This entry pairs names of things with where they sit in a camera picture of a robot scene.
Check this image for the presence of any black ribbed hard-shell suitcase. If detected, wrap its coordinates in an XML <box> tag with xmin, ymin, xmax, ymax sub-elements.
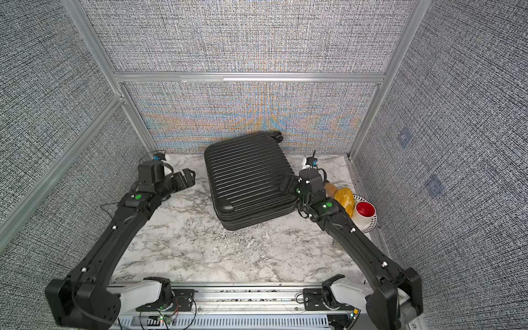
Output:
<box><xmin>203</xmin><ymin>131</ymin><xmax>296</xmax><ymax>231</ymax></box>

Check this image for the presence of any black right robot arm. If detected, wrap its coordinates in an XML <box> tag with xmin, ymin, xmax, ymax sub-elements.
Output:
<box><xmin>280</xmin><ymin>168</ymin><xmax>424</xmax><ymax>329</ymax></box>

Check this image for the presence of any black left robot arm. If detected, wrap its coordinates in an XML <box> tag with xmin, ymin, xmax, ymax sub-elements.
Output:
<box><xmin>45</xmin><ymin>159</ymin><xmax>196</xmax><ymax>329</ymax></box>

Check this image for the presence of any white perforated plate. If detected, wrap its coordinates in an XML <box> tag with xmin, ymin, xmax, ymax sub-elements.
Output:
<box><xmin>351</xmin><ymin>195</ymin><xmax>378</xmax><ymax>233</ymax></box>

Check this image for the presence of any white cup red inside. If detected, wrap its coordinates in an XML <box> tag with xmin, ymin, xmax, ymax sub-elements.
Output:
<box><xmin>351</xmin><ymin>202</ymin><xmax>376</xmax><ymax>230</ymax></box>

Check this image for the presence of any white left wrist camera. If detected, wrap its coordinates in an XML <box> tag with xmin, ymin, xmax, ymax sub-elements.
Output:
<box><xmin>152</xmin><ymin>150</ymin><xmax>166</xmax><ymax>162</ymax></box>

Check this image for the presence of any aluminium cage frame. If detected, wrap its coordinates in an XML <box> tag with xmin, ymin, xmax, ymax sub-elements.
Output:
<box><xmin>0</xmin><ymin>0</ymin><xmax>528</xmax><ymax>252</ymax></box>

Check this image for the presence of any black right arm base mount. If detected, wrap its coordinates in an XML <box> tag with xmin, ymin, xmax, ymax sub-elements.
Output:
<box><xmin>296</xmin><ymin>274</ymin><xmax>366</xmax><ymax>311</ymax></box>

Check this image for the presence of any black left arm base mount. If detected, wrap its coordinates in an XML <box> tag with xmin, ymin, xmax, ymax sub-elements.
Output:
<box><xmin>136</xmin><ymin>276</ymin><xmax>195</xmax><ymax>312</ymax></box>

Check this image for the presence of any aluminium front rail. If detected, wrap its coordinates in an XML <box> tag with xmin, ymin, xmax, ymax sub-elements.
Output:
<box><xmin>106</xmin><ymin>282</ymin><xmax>426</xmax><ymax>330</ymax></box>

